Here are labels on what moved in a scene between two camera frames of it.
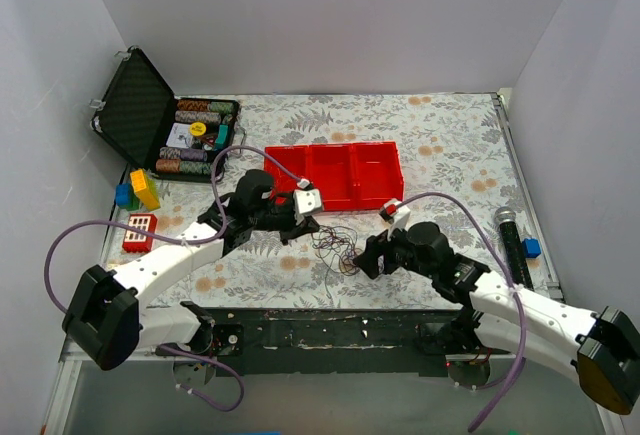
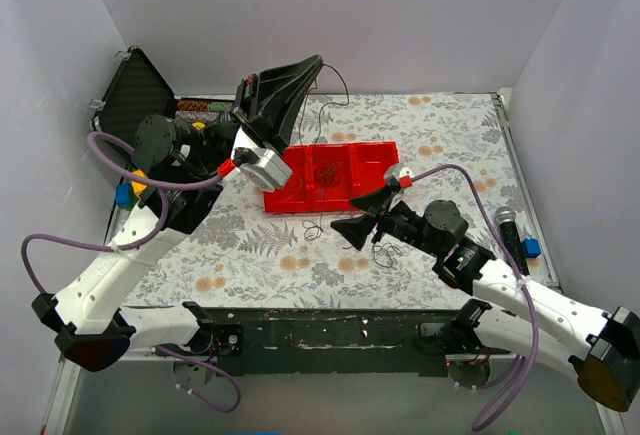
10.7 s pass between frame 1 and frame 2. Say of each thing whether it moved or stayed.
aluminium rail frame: stayed
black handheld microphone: stayed
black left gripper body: moved
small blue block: stayed
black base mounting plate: stayed
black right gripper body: moved
